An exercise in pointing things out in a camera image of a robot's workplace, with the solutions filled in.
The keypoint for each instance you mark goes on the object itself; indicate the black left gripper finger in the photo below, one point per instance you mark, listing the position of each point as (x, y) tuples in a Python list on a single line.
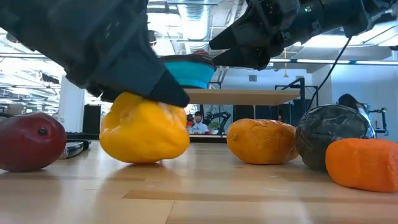
[(136, 71)]

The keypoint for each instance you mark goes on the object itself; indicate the dark avocado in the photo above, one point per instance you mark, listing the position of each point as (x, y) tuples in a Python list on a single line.
[(329, 130)]

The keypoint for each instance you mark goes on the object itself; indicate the silver ceiling duct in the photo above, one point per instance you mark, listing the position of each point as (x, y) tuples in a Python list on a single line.
[(194, 18)]

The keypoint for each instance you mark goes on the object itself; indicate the wrinkled orange fruit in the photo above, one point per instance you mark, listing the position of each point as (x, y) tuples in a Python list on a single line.
[(261, 141)]

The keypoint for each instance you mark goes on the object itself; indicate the small bright orange fruit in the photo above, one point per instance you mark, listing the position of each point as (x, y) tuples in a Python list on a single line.
[(363, 165)]

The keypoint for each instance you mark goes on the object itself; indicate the teal collapsible bowl grey rim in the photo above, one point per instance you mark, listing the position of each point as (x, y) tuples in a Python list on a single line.
[(189, 73)]

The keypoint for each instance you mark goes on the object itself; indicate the person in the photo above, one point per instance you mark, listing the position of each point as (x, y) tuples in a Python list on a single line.
[(348, 100), (199, 126)]

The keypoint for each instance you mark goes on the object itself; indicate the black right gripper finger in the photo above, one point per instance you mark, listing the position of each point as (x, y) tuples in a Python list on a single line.
[(245, 57), (239, 34)]

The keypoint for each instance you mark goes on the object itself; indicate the black tall speaker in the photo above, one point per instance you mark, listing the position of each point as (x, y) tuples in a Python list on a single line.
[(91, 119)]

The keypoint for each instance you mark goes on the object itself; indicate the round dark red apple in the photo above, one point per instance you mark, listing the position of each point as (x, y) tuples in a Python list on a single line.
[(28, 143)]

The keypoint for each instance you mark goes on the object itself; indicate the black background robot arm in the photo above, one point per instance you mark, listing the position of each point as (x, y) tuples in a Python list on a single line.
[(222, 116)]

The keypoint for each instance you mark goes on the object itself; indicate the black low cabinet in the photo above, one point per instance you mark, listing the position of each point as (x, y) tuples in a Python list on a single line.
[(264, 112)]

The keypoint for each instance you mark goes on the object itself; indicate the yellow hanging pendant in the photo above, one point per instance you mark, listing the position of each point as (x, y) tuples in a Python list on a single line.
[(285, 74)]

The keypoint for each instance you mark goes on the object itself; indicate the yellow bell pepper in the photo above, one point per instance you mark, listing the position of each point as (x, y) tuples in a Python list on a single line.
[(143, 130)]

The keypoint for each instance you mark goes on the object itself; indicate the green potted plant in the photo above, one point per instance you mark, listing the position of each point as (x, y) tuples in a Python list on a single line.
[(214, 126)]

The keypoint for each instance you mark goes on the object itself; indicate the black knife in sheath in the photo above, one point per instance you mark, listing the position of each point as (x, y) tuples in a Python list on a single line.
[(73, 149)]

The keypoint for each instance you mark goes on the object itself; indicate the black metal stand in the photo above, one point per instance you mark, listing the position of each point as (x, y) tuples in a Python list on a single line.
[(384, 121)]

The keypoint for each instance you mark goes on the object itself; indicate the black aluminium table frame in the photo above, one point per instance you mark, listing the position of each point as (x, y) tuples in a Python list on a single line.
[(87, 137)]

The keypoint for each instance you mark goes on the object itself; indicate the ceiling light strip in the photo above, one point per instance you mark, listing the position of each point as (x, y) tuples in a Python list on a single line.
[(323, 61)]

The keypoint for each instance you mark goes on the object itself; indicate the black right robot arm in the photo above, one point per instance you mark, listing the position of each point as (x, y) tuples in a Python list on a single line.
[(357, 15)]

